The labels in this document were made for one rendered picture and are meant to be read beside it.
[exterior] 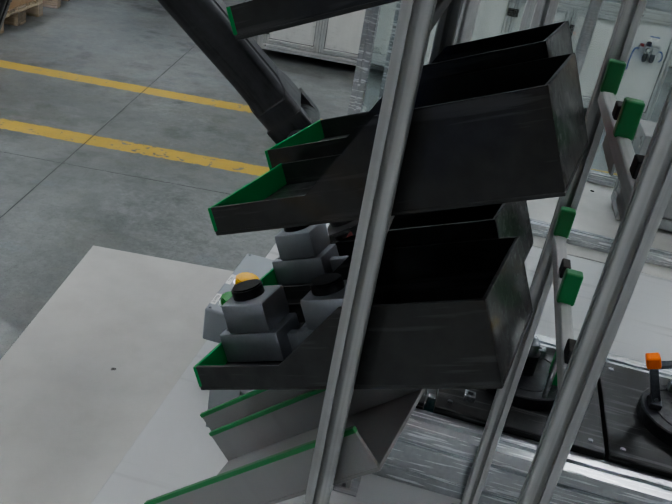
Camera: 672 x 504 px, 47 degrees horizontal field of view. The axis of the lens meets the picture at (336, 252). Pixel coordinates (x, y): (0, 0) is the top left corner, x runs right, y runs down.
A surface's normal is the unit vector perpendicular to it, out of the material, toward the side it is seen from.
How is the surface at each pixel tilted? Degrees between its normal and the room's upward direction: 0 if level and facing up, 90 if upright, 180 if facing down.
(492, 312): 65
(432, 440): 90
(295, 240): 90
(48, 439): 0
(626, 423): 0
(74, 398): 0
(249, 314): 90
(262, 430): 90
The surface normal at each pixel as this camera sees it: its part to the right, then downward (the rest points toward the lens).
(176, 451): 0.16, -0.87
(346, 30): -0.09, 0.46
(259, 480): -0.39, 0.37
